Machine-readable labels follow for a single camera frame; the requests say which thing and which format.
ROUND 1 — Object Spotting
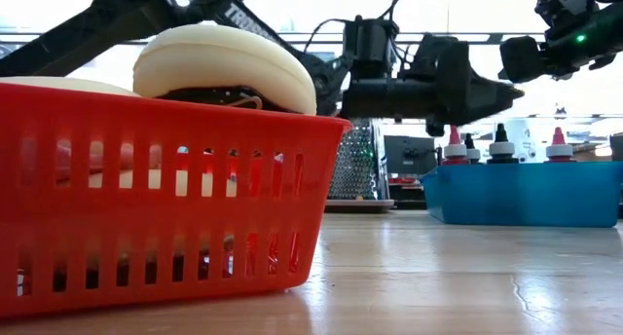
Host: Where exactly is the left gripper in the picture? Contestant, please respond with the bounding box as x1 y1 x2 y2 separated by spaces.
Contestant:
340 37 526 136

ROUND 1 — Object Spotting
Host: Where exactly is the pink food colouring bottle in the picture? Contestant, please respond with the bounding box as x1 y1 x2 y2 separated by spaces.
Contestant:
544 126 575 164
441 125 469 166

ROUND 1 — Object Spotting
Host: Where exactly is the teal plastic bin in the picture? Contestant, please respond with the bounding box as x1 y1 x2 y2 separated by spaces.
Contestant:
421 160 623 228

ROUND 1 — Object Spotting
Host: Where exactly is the metal box grater pink trim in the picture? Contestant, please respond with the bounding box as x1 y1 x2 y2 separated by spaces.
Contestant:
324 118 396 213

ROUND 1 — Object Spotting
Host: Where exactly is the red slotted plastic basket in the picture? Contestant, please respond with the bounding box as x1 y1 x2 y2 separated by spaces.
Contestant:
0 81 352 319

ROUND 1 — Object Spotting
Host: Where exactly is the ceiling light bar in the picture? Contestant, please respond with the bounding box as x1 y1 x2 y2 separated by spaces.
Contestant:
279 30 547 46

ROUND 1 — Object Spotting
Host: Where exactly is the white machine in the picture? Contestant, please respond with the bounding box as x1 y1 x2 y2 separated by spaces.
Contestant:
505 119 539 164

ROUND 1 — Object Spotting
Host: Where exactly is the black monitor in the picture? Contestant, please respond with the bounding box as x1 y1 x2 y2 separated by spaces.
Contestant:
609 132 623 164
383 134 439 176

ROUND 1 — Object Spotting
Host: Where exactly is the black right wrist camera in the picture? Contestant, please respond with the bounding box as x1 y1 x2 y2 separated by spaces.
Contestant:
533 0 605 30

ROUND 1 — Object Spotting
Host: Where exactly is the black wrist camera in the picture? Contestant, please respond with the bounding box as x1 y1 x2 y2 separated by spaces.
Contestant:
342 16 400 82
533 0 605 30

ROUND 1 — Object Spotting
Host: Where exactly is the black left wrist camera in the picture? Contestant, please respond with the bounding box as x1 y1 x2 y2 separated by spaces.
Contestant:
342 16 400 82

